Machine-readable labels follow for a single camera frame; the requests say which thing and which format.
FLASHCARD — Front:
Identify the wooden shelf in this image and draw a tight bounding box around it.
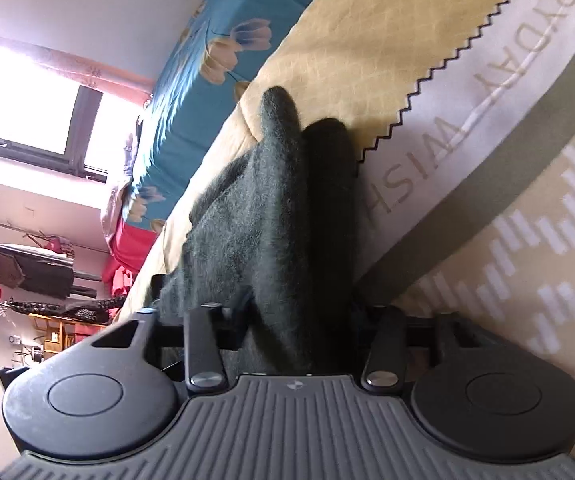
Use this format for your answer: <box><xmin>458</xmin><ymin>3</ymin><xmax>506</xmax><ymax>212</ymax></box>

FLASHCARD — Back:
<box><xmin>26</xmin><ymin>312</ymin><xmax>111</xmax><ymax>362</ymax></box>

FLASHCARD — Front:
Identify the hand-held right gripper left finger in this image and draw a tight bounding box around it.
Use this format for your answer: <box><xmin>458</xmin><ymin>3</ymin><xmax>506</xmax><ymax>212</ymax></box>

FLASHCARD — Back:
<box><xmin>88</xmin><ymin>284</ymin><xmax>257</xmax><ymax>393</ymax></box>

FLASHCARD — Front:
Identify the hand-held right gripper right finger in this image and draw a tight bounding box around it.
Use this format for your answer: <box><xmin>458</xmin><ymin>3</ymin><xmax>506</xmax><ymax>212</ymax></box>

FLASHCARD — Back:
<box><xmin>350</xmin><ymin>294</ymin><xmax>489</xmax><ymax>392</ymax></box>

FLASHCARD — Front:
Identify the teal floral quilt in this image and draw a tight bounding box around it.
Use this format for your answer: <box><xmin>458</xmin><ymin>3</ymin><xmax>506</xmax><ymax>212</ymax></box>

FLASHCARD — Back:
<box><xmin>122</xmin><ymin>0</ymin><xmax>349</xmax><ymax>237</ymax></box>

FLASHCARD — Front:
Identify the beige patterned bedspread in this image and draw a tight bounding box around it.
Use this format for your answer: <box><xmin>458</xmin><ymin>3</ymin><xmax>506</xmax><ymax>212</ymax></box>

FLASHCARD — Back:
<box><xmin>118</xmin><ymin>0</ymin><xmax>575</xmax><ymax>466</ymax></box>

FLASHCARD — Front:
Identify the window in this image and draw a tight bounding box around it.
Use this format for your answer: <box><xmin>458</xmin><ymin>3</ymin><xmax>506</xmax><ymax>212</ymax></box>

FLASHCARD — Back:
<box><xmin>0</xmin><ymin>35</ymin><xmax>154</xmax><ymax>182</ymax></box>

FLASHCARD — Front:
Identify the dark patterned garment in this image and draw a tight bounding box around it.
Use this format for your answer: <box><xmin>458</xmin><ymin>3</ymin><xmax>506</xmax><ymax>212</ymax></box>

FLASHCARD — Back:
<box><xmin>0</xmin><ymin>294</ymin><xmax>129</xmax><ymax>325</ymax></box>

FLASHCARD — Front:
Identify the red cloth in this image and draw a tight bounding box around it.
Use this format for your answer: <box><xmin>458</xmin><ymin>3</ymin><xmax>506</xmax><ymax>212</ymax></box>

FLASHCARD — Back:
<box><xmin>102</xmin><ymin>217</ymin><xmax>162</xmax><ymax>313</ymax></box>

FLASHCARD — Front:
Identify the dark green sweater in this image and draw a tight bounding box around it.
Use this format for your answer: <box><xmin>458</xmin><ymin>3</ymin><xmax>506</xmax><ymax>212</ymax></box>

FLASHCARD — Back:
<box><xmin>150</xmin><ymin>85</ymin><xmax>369</xmax><ymax>377</ymax></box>

